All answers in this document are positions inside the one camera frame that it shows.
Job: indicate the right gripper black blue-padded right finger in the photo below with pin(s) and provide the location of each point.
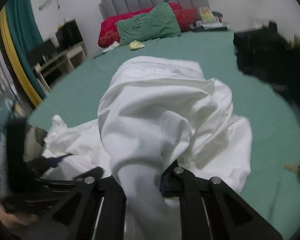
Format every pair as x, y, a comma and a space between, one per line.
210, 209

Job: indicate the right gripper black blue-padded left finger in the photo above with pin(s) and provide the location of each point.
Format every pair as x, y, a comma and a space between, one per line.
93, 207

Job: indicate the white large garment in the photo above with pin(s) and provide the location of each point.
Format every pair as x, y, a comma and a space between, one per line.
157, 111

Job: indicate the person's left hand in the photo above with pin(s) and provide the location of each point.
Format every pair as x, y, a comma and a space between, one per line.
17, 221

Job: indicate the green bed sheet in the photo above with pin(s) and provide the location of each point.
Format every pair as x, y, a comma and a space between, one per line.
270, 189

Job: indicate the white wooden shelf desk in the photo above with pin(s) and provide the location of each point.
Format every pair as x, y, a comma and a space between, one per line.
57, 68

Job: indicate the teal yellow curtain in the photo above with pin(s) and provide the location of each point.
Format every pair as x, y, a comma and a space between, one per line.
20, 34

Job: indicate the black garment on bed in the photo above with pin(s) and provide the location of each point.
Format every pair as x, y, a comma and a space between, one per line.
268, 56

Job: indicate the black monitor on desk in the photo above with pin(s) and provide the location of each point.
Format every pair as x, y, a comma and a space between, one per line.
68, 35

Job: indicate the yellow small cloth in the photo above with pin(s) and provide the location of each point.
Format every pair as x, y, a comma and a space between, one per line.
136, 45

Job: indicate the red pillow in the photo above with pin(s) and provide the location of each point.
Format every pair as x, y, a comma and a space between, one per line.
109, 33

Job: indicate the green pillow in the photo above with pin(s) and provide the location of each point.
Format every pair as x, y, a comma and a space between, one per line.
160, 22

